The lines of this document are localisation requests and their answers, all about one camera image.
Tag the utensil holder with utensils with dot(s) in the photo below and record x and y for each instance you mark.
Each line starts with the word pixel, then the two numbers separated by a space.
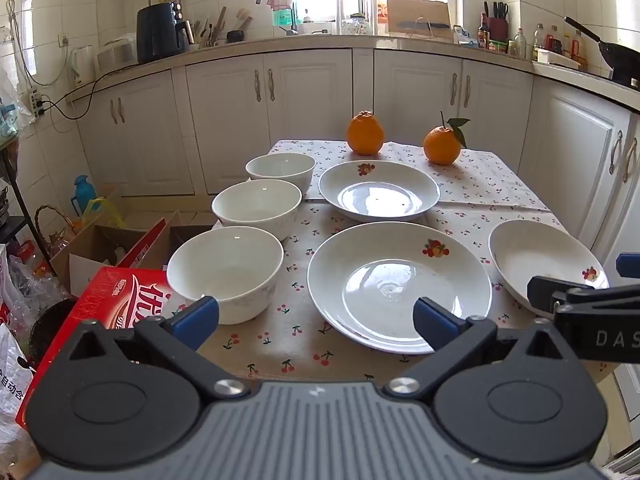
pixel 216 30

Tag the small black bowl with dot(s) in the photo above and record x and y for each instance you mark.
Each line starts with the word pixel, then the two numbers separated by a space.
pixel 235 36

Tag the white printed plastic bag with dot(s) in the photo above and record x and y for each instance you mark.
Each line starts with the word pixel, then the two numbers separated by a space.
pixel 10 380

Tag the white ceramic bowl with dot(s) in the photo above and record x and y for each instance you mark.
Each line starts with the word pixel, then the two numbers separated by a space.
pixel 255 210
pixel 225 270
pixel 280 167

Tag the red carton box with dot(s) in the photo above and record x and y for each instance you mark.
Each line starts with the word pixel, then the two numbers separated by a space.
pixel 100 305

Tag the dark soy sauce bottle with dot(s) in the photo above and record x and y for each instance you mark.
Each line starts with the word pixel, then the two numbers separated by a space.
pixel 482 34

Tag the black wok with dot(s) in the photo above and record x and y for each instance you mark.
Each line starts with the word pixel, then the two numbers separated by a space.
pixel 617 56

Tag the blue package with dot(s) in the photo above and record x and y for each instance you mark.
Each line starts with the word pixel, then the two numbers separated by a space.
pixel 465 36

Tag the white fruit-print plate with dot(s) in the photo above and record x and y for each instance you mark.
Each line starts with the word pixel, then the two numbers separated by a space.
pixel 537 255
pixel 385 275
pixel 380 195

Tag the clear plastic bag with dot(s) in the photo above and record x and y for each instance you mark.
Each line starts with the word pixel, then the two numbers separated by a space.
pixel 10 110

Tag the red knife block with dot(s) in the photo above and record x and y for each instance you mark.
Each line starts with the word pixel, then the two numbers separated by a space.
pixel 496 25

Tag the beige cherry-print cloth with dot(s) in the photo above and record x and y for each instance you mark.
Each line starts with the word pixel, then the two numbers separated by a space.
pixel 300 356

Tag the black round basket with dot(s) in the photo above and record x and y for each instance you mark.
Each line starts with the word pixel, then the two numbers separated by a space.
pixel 50 327

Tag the white cherry-print cloth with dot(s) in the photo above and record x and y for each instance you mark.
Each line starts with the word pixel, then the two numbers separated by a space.
pixel 480 180

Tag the metal sink faucet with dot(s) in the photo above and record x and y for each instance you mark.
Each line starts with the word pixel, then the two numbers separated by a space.
pixel 292 17

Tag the wall socket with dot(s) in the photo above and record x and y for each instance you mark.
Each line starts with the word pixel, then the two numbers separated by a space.
pixel 63 40

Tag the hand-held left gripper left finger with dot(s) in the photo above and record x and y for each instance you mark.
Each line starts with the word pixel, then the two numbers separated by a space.
pixel 196 319

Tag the wicker basket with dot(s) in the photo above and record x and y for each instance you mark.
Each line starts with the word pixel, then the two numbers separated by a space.
pixel 50 230

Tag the white power strip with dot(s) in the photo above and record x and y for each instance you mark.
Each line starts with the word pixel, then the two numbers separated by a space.
pixel 35 103

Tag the pink dish cloth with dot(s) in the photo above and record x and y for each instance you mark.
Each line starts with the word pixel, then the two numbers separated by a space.
pixel 280 0

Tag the stone kitchen countertop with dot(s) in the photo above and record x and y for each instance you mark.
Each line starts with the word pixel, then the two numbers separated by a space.
pixel 320 43

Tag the blue thermos jug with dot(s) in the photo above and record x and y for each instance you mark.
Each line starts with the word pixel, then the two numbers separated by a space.
pixel 82 192

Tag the clear condiment bottle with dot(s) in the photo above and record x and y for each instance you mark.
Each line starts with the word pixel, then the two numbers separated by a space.
pixel 538 39

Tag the black kitchen knife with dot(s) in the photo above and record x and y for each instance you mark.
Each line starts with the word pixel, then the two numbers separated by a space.
pixel 425 25

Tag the white plastic tray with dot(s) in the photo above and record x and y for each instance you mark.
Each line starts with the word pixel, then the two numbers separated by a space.
pixel 557 58

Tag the white countertop appliance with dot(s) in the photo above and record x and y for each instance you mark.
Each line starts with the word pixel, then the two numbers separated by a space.
pixel 117 52

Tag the yellow plastic bag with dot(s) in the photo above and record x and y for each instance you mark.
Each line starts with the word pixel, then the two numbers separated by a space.
pixel 104 210

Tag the wooden cutting board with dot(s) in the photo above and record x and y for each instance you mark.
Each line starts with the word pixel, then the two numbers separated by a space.
pixel 417 10

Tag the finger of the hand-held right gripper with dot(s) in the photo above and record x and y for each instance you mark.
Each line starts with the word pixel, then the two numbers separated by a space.
pixel 545 292
pixel 629 264

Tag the clear glass bottle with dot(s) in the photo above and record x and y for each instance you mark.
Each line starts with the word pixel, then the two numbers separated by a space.
pixel 520 44

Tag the white electric kettle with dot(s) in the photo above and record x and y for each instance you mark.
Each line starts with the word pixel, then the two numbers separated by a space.
pixel 82 62

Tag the black metal rack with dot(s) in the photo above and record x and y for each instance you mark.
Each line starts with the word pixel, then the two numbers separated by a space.
pixel 15 195

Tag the green dish soap bottle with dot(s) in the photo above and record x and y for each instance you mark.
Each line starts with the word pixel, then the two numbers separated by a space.
pixel 284 18

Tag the dark blue air fryer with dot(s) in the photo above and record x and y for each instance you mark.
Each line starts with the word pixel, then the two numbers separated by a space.
pixel 157 32

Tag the open cardboard box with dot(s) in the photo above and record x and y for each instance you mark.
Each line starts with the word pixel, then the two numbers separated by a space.
pixel 95 255

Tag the glass jar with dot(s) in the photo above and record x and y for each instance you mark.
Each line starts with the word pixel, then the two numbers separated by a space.
pixel 356 23

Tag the orange with green leaf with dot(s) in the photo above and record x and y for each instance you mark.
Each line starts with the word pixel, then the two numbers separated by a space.
pixel 441 146

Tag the knobby orange without leaf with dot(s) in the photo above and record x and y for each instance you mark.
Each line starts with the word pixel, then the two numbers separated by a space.
pixel 365 132

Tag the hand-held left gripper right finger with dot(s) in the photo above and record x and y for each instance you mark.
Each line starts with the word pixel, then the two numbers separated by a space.
pixel 436 324

